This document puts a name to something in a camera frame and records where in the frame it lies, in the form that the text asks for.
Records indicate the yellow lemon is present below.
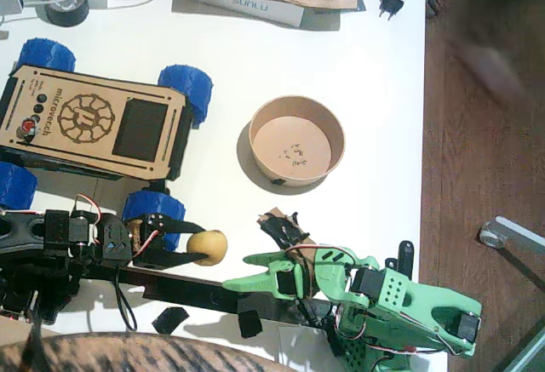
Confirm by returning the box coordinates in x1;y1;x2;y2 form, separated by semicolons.
186;229;229;266

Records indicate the brown paper bowl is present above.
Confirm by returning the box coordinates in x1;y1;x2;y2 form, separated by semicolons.
248;94;346;189

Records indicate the brown cork pad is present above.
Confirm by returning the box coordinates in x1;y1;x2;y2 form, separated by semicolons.
127;217;144;255

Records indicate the blue rover wheel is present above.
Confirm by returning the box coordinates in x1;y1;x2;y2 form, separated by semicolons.
19;37;77;72
0;161;39;211
121;189;187;254
157;64;214;129

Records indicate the long black strip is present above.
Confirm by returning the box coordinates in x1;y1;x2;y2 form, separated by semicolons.
78;267;331;327

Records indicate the black clamp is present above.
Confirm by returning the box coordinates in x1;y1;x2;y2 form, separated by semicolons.
297;299;325;329
324;318;344;358

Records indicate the flat black tape piece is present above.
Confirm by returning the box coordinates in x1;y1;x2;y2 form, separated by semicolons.
152;306;191;335

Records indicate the white paper with outline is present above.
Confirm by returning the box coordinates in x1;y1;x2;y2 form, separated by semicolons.
36;175;103;214

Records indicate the wooden rover body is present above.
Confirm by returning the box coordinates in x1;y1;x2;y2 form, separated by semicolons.
0;64;192;182

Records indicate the brown striped fabric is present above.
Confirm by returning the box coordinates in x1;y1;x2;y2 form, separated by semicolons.
0;331;299;372

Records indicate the grey metal chair leg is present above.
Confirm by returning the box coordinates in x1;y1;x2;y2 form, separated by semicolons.
479;215;545;292

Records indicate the white printed cardboard box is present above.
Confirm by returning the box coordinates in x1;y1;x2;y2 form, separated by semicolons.
198;0;306;29

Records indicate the black tape roll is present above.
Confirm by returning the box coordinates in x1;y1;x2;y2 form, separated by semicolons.
42;0;90;28

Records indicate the grey metal bar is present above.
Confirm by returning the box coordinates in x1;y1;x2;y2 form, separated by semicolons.
496;327;545;372

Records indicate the black camera with cardboard mount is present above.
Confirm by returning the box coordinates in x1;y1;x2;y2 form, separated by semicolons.
256;208;318;262

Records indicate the black camera cable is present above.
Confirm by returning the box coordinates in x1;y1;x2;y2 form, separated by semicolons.
113;267;140;333

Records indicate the black clamp handle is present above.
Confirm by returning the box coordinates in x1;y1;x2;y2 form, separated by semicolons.
397;239;415;282

